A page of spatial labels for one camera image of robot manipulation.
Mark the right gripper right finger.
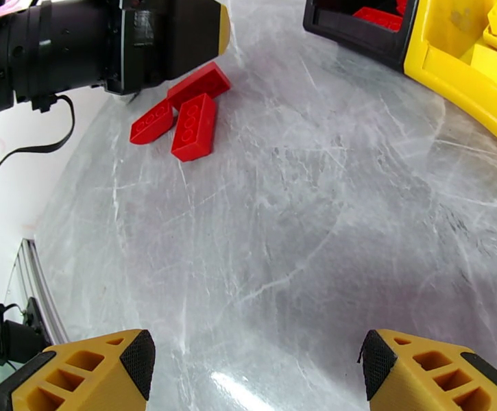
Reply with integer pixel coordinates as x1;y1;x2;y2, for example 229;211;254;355
357;329;497;411

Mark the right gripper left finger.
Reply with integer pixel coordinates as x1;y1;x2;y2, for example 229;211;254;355
0;329;157;411

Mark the black plastic bin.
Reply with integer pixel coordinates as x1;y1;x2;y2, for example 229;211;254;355
302;0;420;73

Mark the yellow plastic bin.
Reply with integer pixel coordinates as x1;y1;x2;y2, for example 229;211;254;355
403;0;497;162

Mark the black left camera cable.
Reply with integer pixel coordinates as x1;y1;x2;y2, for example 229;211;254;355
0;93;76;179

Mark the aluminium table edge strip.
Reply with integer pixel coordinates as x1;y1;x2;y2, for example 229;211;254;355
14;238;71;347

